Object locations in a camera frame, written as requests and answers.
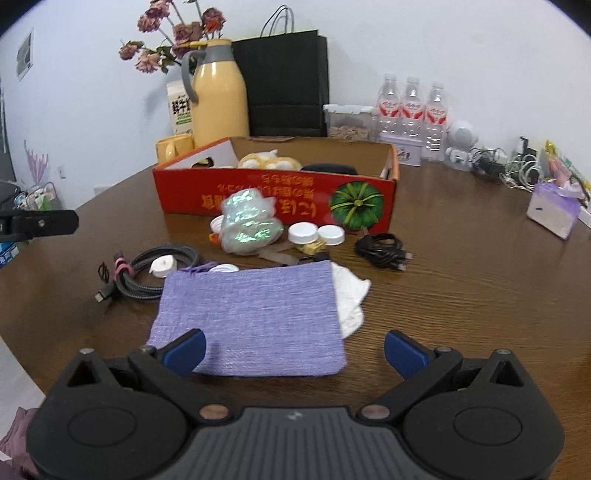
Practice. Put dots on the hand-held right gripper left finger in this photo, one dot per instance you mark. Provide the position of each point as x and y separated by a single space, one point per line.
184 353

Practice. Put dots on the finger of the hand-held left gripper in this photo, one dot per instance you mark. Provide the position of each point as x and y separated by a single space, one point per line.
41 224

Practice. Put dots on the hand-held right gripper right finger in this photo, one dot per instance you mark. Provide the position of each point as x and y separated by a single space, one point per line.
406 353

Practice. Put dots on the purple woven pouch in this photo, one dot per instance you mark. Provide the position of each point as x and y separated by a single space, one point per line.
249 318

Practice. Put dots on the white cloth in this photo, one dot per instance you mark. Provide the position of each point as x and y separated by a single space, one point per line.
351 300

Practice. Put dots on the white bottle cap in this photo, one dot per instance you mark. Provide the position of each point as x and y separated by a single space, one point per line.
331 234
216 226

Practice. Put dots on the iridescent plastic bag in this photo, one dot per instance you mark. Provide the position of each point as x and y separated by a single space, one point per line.
249 221

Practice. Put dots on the white jar lid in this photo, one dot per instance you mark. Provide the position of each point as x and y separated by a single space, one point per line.
302 232

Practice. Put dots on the red cardboard box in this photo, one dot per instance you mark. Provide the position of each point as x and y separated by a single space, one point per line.
277 198

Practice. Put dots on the dark zip case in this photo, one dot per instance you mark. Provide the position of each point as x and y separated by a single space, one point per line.
330 168

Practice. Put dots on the white yellow plush sheep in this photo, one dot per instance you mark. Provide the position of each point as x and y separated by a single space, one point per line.
270 161

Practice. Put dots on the dark panel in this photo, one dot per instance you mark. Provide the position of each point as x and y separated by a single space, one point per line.
5 138

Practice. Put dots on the yellow mug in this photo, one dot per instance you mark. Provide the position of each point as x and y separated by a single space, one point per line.
171 148

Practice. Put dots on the white milk carton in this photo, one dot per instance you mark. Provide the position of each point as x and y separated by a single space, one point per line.
179 110

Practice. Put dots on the person's pinkish clothing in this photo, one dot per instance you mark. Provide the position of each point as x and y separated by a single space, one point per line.
16 443

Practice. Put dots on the purple tissue pack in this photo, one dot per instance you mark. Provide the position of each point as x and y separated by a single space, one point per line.
551 212

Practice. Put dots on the white tin box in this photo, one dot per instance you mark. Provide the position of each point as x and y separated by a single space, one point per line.
406 150

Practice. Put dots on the yellow thermos jug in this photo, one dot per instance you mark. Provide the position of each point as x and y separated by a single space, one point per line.
219 101

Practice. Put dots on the white robot speaker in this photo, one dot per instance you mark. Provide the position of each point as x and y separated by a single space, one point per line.
459 143

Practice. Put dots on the dried rose bouquet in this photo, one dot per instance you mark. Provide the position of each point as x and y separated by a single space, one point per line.
175 32

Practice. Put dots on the clear water bottle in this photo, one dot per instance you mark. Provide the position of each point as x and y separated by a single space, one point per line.
388 108
435 120
412 110

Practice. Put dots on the clear seed container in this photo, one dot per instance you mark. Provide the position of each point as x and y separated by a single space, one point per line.
348 124

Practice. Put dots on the black charger adapter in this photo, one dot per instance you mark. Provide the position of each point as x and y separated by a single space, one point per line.
525 147

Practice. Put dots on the colourful snack packet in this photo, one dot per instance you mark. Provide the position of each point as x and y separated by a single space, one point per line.
565 170

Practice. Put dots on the black paper bag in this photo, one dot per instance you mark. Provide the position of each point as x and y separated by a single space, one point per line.
281 83

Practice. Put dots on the purple flower wall sticker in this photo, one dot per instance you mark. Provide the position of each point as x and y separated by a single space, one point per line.
36 164

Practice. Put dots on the white wall socket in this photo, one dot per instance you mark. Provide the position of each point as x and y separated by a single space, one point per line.
102 188

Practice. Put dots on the wall picture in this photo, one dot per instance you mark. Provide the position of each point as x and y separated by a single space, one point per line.
25 53

